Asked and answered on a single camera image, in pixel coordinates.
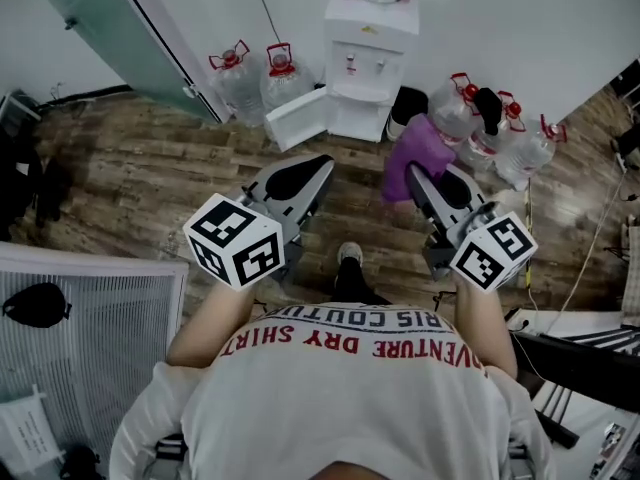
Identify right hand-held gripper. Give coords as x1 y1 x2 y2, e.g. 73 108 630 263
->
407 162 539 295

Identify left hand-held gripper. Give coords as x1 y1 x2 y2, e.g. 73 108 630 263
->
182 155 336 294

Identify purple cloth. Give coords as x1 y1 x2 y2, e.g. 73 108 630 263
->
380 115 457 206

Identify white water dispenser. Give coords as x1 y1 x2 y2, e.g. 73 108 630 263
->
322 0 420 144

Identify person's right forearm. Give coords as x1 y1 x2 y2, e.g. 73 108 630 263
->
448 272 520 380

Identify person's left forearm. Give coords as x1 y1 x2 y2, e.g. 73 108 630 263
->
166 281 262 370

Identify person's white shoe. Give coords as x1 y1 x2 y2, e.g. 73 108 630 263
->
337 240 364 270

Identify white bin black liner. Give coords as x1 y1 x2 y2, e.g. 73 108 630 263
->
387 86 431 142

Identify white slotted drip tray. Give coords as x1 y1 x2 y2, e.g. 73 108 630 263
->
331 80 395 108

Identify person's black trousers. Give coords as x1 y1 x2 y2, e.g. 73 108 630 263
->
332 259 392 307

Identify black metal stand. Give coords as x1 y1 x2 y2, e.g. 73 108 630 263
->
509 330 640 415

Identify person's white printed shirt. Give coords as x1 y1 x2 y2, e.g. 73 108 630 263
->
112 300 559 480

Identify frosted glass door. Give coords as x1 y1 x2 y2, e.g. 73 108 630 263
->
24 0 222 125

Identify black bag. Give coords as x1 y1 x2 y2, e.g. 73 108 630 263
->
0 127 67 242

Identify black pouch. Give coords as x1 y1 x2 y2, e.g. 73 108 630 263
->
1 282 73 329

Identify white paper tag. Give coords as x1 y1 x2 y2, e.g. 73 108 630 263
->
0 385 67 475

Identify yellow black striped cable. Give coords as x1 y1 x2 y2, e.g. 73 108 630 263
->
521 177 536 290

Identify thin white cable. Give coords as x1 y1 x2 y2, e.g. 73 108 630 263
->
528 165 630 315

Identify thin black wall cable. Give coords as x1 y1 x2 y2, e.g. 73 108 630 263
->
246 0 286 47

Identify white wire rack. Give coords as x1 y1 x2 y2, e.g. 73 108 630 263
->
0 241 191 480

